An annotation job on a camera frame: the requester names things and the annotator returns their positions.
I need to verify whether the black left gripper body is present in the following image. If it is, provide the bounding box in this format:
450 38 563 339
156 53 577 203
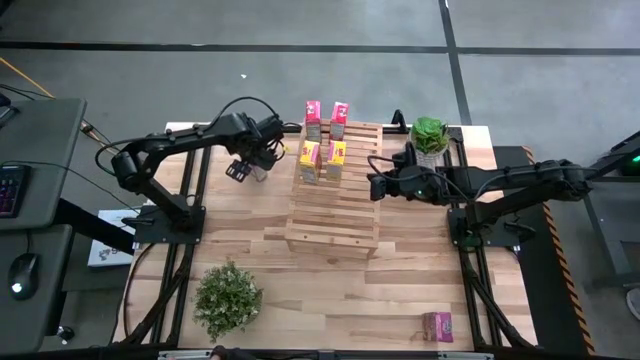
225 130 283 184

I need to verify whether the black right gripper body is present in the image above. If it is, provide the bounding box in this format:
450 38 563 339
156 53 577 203
368 167 449 204

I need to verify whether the yellow cereal box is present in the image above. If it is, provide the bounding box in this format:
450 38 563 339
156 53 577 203
298 139 323 185
326 139 348 183

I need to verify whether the red cereal box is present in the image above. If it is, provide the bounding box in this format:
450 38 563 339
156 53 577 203
328 101 350 142

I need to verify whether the succulent in white pot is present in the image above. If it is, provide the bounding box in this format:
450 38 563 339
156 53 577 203
409 116 451 171

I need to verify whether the wooden slatted crate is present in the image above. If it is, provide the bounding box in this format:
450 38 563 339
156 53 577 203
283 119 384 261

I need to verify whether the bushy small-leaved green plant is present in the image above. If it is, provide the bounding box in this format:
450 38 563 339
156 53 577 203
192 260 265 344

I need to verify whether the black mat with hazard stripe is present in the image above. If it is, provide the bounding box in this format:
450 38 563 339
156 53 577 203
492 144 596 356

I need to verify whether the white printed booklet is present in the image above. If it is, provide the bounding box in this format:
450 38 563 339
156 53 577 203
87 208 146 269

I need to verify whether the black desk leg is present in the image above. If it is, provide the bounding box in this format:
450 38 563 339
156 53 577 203
53 197 139 256

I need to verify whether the grey metal stand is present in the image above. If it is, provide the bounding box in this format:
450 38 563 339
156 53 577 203
552 130 640 289

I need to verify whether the grey desk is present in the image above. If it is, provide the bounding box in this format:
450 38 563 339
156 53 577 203
0 98 87 354

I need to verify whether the black keyboard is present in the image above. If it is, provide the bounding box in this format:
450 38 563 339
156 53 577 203
0 164 34 220

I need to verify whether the black chair caster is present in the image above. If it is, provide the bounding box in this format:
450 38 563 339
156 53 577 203
55 324 76 346

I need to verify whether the black computer mouse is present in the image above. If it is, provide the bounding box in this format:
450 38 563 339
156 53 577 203
7 252 41 301

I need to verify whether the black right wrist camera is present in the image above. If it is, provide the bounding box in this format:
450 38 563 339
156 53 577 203
392 142 417 170

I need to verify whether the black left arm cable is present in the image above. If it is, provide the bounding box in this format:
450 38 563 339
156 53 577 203
202 96 282 132

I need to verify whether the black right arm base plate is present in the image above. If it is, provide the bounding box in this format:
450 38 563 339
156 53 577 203
447 206 521 247

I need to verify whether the black aluminium rig frame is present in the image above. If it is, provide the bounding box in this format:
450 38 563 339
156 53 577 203
119 122 539 351

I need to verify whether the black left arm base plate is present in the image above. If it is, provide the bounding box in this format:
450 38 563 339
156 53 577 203
132 204 207 245

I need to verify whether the silver metal bracket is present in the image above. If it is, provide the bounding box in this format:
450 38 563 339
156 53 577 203
437 352 495 360
157 349 216 360

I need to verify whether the yellow floor cable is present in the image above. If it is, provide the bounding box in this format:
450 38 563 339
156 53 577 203
0 56 116 151

